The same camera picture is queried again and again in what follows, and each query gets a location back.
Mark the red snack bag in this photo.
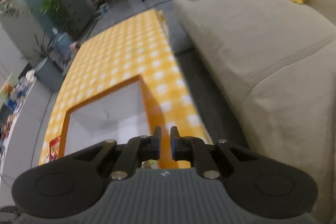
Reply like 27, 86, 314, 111
48, 136, 61, 162

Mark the orange cardboard box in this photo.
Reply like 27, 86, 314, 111
58, 75, 178, 169

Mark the yellow checkered tablecloth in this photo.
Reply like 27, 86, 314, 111
39, 9, 211, 168

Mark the grey trash bin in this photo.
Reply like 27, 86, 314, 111
35, 57, 64, 93

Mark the white TV cabinet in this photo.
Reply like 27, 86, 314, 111
1, 80, 57, 207

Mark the pink small heater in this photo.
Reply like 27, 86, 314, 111
70, 42, 81, 56

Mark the beige sofa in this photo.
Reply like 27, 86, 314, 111
173, 0, 335, 223

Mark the blue water bottle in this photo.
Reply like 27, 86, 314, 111
52, 28, 72, 56

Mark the green potted plant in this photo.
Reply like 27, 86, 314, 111
41, 0, 86, 36

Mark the picture frame with flowers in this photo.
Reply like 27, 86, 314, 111
1, 73, 19, 111

